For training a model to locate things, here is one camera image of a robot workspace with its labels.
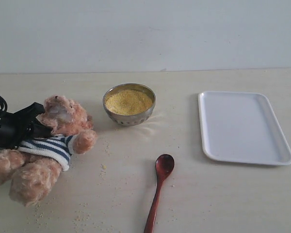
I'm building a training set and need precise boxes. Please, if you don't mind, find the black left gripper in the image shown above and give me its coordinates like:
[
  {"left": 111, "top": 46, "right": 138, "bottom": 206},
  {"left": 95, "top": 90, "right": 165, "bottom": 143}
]
[{"left": 0, "top": 102, "right": 52, "bottom": 149}]

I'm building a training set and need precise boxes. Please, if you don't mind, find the tan teddy bear striped sweater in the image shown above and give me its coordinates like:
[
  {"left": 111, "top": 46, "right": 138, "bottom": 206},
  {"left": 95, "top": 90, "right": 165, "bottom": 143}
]
[{"left": 0, "top": 96, "right": 97, "bottom": 206}]

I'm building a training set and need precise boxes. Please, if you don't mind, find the dark red wooden spoon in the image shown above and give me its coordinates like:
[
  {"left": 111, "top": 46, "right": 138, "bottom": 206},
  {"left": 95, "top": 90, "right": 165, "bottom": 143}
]
[{"left": 144, "top": 154, "right": 175, "bottom": 233}]

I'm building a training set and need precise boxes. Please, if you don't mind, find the steel bowl of millet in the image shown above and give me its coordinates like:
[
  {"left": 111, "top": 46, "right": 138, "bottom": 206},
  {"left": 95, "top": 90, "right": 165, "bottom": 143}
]
[{"left": 103, "top": 83, "right": 156, "bottom": 126}]

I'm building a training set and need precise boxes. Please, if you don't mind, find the white rectangular plastic tray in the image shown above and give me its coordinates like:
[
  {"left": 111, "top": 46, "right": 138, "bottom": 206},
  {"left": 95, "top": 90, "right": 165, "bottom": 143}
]
[{"left": 198, "top": 91, "right": 291, "bottom": 166}]

